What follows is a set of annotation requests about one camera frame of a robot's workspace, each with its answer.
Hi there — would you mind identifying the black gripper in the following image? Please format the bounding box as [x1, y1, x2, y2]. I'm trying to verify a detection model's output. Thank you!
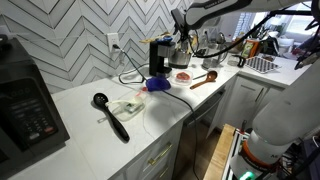
[179, 24, 196, 56]

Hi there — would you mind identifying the blue white snack packet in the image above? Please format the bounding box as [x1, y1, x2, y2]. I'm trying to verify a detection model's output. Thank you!
[156, 36, 174, 44]

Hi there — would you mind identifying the robot base stand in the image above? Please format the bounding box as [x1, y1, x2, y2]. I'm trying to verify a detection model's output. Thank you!
[219, 128, 320, 180]

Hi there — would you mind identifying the red heart shaped mould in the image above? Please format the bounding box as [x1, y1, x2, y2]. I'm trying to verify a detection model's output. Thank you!
[175, 71, 191, 82]

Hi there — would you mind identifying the clear plastic lunch box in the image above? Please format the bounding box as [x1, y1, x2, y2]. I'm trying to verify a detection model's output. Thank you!
[170, 68, 194, 87]

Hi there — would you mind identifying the green orange box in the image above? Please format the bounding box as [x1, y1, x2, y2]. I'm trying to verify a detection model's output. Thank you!
[241, 38, 261, 60]

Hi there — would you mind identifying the clear glass jar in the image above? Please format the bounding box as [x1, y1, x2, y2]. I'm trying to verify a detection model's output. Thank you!
[201, 45, 228, 70]

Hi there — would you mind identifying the thin metal utensil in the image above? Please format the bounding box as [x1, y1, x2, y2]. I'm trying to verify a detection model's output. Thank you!
[192, 72, 210, 81]

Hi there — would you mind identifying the black steel coffee maker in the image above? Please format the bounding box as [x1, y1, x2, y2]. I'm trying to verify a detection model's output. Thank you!
[148, 39, 177, 79]

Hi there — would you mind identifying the brown wooden spoon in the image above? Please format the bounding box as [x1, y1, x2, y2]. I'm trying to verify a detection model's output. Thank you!
[189, 69, 219, 90]

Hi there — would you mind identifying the light wooden spatula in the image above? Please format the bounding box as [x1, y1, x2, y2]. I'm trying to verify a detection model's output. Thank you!
[139, 31, 171, 45]

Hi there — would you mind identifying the small black clip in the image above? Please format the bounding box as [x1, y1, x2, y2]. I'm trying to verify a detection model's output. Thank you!
[232, 54, 247, 68]

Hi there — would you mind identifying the checkered drying mat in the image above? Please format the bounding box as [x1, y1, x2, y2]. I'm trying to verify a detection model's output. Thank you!
[245, 55, 280, 75]

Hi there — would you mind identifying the white drawer cabinet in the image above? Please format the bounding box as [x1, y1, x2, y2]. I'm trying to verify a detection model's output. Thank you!
[213, 75, 288, 134]

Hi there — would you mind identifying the small clear plastic container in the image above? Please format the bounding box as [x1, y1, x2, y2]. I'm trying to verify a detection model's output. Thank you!
[107, 95, 148, 123]

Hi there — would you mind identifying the black plastic serving spoon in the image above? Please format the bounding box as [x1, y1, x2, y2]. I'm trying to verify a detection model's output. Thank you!
[92, 92, 131, 143]

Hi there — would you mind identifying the wooden board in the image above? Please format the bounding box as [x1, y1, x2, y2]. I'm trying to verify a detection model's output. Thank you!
[203, 123, 237, 180]

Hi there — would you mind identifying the white counter cabinet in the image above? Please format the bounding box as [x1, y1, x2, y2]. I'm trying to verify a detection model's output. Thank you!
[109, 89, 231, 180]

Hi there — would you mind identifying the black microwave oven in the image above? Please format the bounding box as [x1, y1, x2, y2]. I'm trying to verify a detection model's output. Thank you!
[0, 37, 71, 178]

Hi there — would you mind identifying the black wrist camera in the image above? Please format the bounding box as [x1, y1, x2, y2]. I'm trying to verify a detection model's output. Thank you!
[170, 8, 187, 34]

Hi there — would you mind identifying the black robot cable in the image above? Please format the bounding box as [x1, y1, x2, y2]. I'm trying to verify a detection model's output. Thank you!
[190, 9, 316, 60]

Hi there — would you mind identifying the long black power cable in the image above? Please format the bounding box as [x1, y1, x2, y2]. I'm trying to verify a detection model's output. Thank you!
[112, 44, 200, 180]

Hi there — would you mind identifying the black coffee maker cord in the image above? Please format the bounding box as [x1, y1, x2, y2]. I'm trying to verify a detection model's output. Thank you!
[117, 62, 152, 85]

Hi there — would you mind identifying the white wall outlet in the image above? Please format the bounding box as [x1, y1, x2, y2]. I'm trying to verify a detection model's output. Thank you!
[106, 32, 121, 54]

